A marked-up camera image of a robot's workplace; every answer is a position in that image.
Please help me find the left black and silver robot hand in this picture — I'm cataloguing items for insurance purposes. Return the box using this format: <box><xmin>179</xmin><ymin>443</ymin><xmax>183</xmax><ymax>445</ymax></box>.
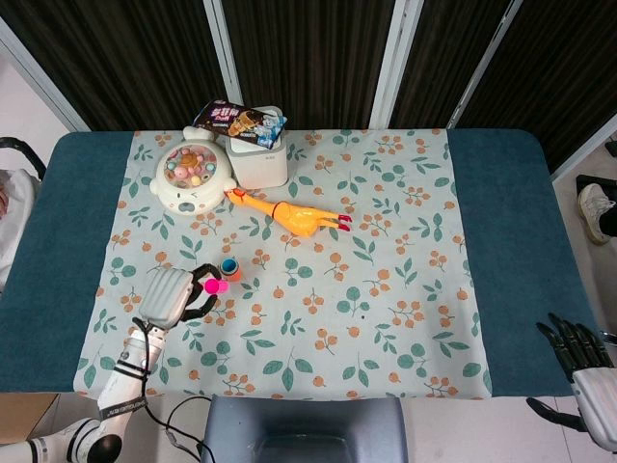
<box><xmin>138</xmin><ymin>262</ymin><xmax>227</xmax><ymax>332</ymax></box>

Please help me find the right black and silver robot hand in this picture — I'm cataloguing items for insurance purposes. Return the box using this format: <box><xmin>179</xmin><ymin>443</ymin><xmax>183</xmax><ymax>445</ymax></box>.
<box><xmin>525</xmin><ymin>312</ymin><xmax>617</xmax><ymax>449</ymax></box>

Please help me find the white seal fishing toy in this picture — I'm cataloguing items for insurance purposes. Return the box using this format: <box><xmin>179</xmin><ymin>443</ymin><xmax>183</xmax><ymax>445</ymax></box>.
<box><xmin>148</xmin><ymin>125</ymin><xmax>238</xmax><ymax>217</ymax></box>

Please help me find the yellow rubber chicken toy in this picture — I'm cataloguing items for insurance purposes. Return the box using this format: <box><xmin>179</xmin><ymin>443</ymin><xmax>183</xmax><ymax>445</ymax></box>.
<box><xmin>224</xmin><ymin>188</ymin><xmax>353</xmax><ymax>237</ymax></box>

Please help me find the white square desktop bin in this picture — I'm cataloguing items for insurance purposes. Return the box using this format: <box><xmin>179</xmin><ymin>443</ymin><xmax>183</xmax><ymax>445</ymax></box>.
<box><xmin>226</xmin><ymin>103</ymin><xmax>290</xmax><ymax>190</ymax></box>

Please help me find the person in white clothes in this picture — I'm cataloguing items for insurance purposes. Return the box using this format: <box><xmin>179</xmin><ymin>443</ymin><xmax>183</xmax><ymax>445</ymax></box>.
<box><xmin>0</xmin><ymin>168</ymin><xmax>42</xmax><ymax>290</ymax></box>

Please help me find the floral leaf print tablecloth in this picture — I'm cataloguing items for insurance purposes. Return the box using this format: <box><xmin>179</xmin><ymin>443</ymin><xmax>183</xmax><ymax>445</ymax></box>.
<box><xmin>71</xmin><ymin>128</ymin><xmax>494</xmax><ymax>401</ymax></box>

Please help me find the brown cardboard box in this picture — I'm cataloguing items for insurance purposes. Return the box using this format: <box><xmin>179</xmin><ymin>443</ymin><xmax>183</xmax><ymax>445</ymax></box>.
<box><xmin>0</xmin><ymin>393</ymin><xmax>62</xmax><ymax>445</ymax></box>

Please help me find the teal blue table cover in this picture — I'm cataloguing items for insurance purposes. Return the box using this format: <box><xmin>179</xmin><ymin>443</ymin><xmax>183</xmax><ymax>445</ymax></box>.
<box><xmin>0</xmin><ymin>128</ymin><xmax>599</xmax><ymax>399</ymax></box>

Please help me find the dark purple snack bag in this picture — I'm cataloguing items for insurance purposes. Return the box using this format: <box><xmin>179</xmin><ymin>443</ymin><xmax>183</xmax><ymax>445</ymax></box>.
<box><xmin>194</xmin><ymin>99</ymin><xmax>288</xmax><ymax>150</ymax></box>

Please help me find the white sneaker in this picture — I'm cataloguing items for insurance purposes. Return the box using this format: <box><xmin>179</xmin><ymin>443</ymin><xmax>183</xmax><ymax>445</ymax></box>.
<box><xmin>577</xmin><ymin>184</ymin><xmax>617</xmax><ymax>244</ymax></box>

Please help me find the black chair armrest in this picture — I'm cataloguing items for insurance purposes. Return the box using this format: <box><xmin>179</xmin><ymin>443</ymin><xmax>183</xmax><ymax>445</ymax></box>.
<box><xmin>0</xmin><ymin>137</ymin><xmax>48</xmax><ymax>180</ymax></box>

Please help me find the black partition screen panel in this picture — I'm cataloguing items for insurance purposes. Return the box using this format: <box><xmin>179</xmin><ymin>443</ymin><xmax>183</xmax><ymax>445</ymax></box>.
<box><xmin>370</xmin><ymin>0</ymin><xmax>524</xmax><ymax>130</ymax></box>
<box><xmin>0</xmin><ymin>0</ymin><xmax>242</xmax><ymax>132</ymax></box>
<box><xmin>204</xmin><ymin>0</ymin><xmax>423</xmax><ymax>130</ymax></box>
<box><xmin>447</xmin><ymin>0</ymin><xmax>617</xmax><ymax>179</ymax></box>

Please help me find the black cable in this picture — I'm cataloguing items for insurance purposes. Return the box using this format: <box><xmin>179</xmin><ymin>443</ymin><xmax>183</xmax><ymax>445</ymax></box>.
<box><xmin>144</xmin><ymin>395</ymin><xmax>213</xmax><ymax>463</ymax></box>

